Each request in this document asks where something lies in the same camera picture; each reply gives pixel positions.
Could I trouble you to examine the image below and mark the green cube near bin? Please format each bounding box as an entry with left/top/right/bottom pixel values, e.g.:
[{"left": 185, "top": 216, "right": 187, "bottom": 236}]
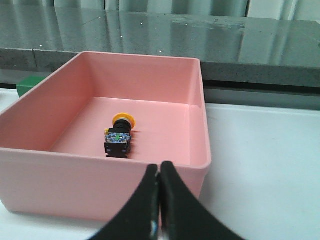
[{"left": 16, "top": 76, "right": 45, "bottom": 97}]

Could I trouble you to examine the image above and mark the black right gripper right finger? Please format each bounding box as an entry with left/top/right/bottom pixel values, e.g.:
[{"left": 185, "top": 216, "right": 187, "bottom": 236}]
[{"left": 159, "top": 161, "right": 242, "bottom": 240}]

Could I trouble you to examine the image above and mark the pink plastic bin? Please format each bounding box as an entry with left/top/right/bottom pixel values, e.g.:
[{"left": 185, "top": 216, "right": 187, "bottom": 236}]
[{"left": 0, "top": 51, "right": 212, "bottom": 221}]

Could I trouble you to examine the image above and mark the grey stone ledge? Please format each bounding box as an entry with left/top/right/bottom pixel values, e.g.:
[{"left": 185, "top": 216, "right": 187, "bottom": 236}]
[{"left": 0, "top": 4, "right": 320, "bottom": 89}]

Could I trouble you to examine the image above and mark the yellow push button switch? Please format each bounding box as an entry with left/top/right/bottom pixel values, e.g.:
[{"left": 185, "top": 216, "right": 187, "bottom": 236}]
[{"left": 104, "top": 112, "right": 136, "bottom": 159}]

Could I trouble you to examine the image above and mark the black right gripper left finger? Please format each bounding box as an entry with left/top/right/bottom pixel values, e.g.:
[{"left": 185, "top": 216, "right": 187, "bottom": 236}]
[{"left": 91, "top": 164, "right": 160, "bottom": 240}]

